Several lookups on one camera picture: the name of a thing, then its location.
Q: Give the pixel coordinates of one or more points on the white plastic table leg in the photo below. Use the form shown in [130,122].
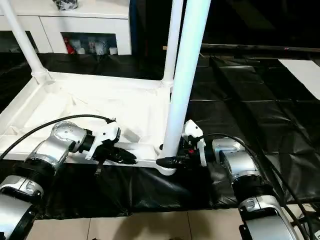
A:
[186,62]
[23,42]
[172,37]

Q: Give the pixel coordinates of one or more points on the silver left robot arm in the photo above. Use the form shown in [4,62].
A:
[62,137]

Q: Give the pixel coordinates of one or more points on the black glossy mat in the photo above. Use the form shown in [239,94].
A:
[250,112]

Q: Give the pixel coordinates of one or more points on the small white jar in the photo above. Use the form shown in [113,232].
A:
[113,50]

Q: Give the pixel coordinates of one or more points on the red white bottle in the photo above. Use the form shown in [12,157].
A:
[68,46]

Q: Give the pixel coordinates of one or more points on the white glass-door cabinet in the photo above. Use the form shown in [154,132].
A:
[87,25]

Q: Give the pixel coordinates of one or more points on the black horizontal bar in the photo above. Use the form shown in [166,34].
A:
[262,47]

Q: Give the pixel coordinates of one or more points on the black object on floor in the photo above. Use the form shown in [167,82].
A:
[310,220]

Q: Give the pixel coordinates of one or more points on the white flat panel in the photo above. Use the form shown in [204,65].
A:
[305,75]

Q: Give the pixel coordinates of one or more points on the dark object on cabinet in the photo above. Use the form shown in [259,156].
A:
[65,4]

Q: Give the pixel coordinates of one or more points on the black backdrop cloth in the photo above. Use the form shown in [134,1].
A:
[262,20]

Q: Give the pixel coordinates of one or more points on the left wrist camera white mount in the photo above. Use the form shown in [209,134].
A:
[107,131]

